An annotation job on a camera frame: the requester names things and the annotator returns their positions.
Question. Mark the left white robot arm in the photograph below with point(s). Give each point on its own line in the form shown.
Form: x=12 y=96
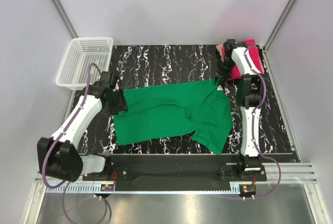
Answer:
x=58 y=155

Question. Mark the white plastic basket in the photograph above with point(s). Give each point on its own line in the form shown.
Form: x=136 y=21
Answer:
x=80 y=53

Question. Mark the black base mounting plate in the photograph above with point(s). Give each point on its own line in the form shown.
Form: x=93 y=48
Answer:
x=175 y=173

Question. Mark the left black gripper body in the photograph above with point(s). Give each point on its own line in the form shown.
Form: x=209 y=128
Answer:
x=118 y=101

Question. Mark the green t shirt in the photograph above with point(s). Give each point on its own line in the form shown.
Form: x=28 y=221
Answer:
x=165 y=111

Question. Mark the black marble pattern mat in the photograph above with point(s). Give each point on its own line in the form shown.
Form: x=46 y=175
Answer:
x=146 y=65

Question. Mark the folded peach t shirt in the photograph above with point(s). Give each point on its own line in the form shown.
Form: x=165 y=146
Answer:
x=221 y=51

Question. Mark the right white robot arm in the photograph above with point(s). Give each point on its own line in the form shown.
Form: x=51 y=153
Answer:
x=250 y=97

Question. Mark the folded pink t shirt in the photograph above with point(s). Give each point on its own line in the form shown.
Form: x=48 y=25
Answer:
x=253 y=53

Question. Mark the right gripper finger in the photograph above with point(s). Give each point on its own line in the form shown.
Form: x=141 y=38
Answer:
x=222 y=82
x=217 y=81

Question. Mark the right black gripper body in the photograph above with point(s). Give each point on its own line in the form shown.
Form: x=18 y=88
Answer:
x=225 y=68

